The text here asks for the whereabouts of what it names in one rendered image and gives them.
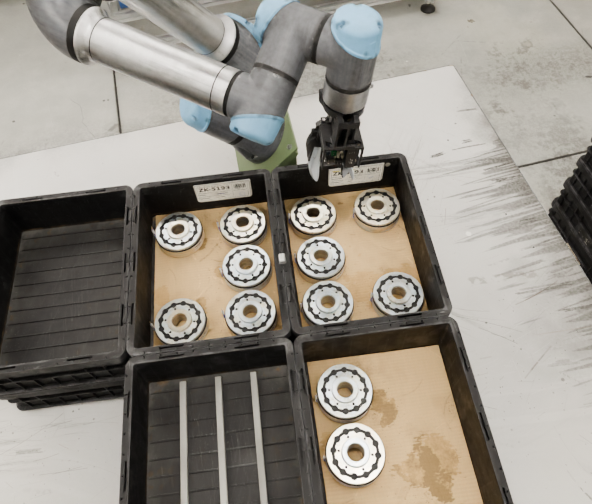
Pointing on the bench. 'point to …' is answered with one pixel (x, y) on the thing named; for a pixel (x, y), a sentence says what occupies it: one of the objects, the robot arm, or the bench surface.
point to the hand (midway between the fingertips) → (328, 170)
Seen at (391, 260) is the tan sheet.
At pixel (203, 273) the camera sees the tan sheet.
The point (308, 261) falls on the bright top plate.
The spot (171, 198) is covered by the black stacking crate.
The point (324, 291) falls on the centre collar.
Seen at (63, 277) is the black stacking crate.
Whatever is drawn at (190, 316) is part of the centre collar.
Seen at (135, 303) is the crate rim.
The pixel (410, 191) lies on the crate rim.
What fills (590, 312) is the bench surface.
